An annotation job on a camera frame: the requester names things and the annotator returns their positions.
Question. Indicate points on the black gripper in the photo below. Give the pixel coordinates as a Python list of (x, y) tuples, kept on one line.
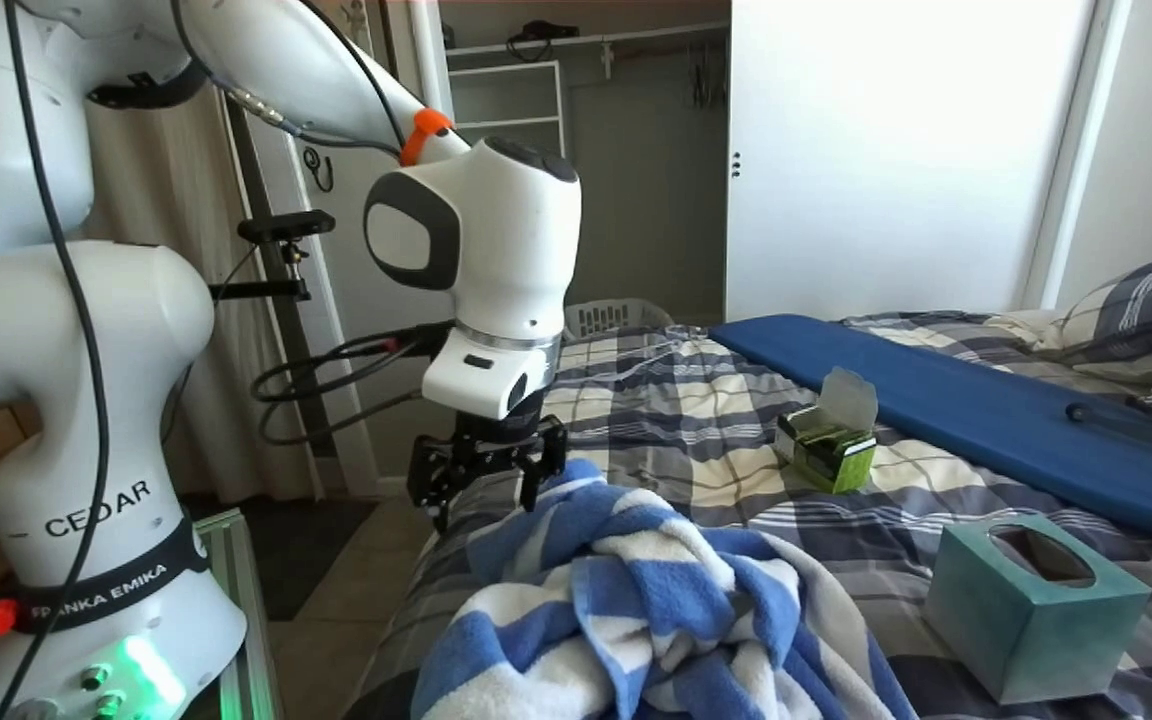
[(520, 447)]

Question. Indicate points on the blue white striped towel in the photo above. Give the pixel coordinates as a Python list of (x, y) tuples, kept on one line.
[(609, 607)]

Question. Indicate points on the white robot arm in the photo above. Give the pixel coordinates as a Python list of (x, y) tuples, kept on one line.
[(116, 608)]

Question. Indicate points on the white laundry basket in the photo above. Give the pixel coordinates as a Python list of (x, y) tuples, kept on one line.
[(609, 319)]

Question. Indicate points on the blue plaid duvet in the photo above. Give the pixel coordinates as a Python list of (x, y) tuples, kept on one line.
[(891, 517)]

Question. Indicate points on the small green box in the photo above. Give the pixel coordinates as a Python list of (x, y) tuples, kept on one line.
[(834, 438)]

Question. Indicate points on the white closet door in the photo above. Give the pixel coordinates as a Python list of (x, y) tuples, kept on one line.
[(891, 155)]

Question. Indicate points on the teal tissue box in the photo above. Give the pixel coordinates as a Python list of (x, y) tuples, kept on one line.
[(1031, 608)]

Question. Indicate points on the blue ironing board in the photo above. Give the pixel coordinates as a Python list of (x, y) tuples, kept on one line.
[(1086, 450)]

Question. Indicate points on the black camera on stand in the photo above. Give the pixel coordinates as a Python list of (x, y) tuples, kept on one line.
[(285, 239)]

